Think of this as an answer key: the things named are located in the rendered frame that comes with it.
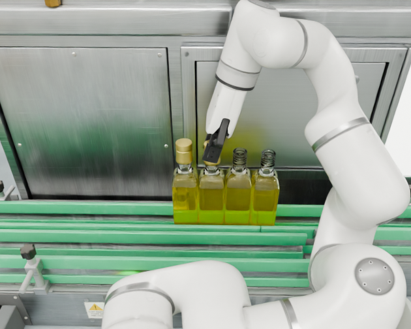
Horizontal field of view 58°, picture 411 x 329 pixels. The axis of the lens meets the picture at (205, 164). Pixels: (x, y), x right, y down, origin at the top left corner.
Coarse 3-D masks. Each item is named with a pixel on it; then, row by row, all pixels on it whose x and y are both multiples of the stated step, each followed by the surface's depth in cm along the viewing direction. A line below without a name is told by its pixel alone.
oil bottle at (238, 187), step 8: (248, 168) 81; (232, 176) 78; (240, 176) 78; (248, 176) 78; (232, 184) 78; (240, 184) 78; (248, 184) 78; (224, 192) 85; (232, 192) 79; (240, 192) 79; (248, 192) 79; (224, 200) 84; (232, 200) 81; (240, 200) 81; (248, 200) 80; (224, 208) 83; (232, 208) 82; (240, 208) 82; (248, 208) 82; (224, 216) 84; (232, 216) 83; (240, 216) 83; (248, 216) 83; (224, 224) 85; (232, 224) 85; (240, 224) 84; (248, 224) 85
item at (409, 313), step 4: (408, 300) 82; (408, 304) 81; (404, 308) 82; (408, 308) 81; (404, 312) 82; (408, 312) 80; (404, 316) 82; (408, 316) 80; (404, 320) 82; (408, 320) 80; (400, 324) 83; (404, 324) 81; (408, 324) 80; (396, 328) 84; (400, 328) 83; (404, 328) 81; (408, 328) 80
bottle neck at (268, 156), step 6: (264, 150) 77; (270, 150) 77; (264, 156) 75; (270, 156) 75; (264, 162) 76; (270, 162) 76; (264, 168) 77; (270, 168) 77; (264, 174) 78; (270, 174) 78
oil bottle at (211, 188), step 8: (200, 176) 79; (208, 176) 78; (216, 176) 78; (200, 184) 78; (208, 184) 78; (216, 184) 78; (200, 192) 79; (208, 192) 79; (216, 192) 79; (200, 200) 80; (208, 200) 80; (216, 200) 80; (200, 208) 82; (208, 208) 81; (216, 208) 81; (200, 216) 83; (208, 216) 83; (216, 216) 83; (200, 224) 84; (208, 224) 84; (216, 224) 84
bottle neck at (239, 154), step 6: (234, 150) 77; (240, 150) 78; (246, 150) 77; (234, 156) 76; (240, 156) 76; (246, 156) 76; (234, 162) 77; (240, 162) 76; (246, 162) 78; (234, 168) 78; (240, 168) 77
